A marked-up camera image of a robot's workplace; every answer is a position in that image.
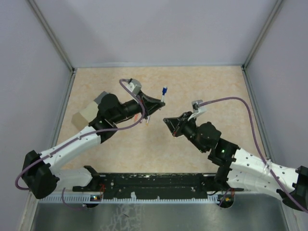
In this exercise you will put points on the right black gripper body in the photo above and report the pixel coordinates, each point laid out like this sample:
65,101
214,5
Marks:
189,129

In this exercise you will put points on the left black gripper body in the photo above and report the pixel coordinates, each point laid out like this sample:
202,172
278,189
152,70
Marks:
130,109

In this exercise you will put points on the white pen blue end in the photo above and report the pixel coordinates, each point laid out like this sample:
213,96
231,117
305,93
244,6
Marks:
164,91

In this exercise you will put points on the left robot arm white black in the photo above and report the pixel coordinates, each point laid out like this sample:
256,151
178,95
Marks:
42,172

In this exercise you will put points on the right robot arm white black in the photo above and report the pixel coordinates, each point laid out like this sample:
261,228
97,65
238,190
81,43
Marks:
239,169

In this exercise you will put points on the folded grey beige cloth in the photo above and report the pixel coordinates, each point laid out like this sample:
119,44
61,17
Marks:
82,118

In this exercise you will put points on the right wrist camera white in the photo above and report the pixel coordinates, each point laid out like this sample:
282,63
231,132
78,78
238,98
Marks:
198,109

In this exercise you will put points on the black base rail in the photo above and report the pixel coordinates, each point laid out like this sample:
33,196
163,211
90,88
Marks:
148,186

